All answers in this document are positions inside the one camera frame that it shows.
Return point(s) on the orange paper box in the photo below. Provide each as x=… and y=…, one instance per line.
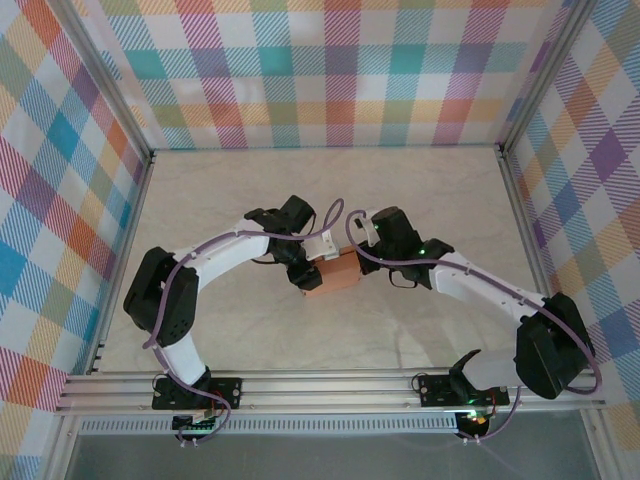
x=337, y=277

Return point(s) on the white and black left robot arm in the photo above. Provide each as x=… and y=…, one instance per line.
x=230, y=255

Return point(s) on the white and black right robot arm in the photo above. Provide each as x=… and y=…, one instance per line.
x=480, y=292

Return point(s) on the orange circuit board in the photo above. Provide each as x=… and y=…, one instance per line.
x=477, y=422

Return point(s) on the green-lit circuit board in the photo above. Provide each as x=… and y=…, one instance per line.
x=195, y=425

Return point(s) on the aluminium side rail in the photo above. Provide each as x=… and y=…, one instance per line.
x=518, y=200
x=134, y=220

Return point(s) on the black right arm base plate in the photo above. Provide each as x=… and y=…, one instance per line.
x=435, y=390

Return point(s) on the aluminium frame crossbeam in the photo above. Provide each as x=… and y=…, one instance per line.
x=325, y=390

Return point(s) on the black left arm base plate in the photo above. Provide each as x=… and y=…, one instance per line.
x=227, y=390

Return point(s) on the aluminium frame post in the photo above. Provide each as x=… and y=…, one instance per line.
x=110, y=82
x=545, y=75

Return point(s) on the aluminium frame leg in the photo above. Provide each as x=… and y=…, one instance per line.
x=62, y=450
x=600, y=445

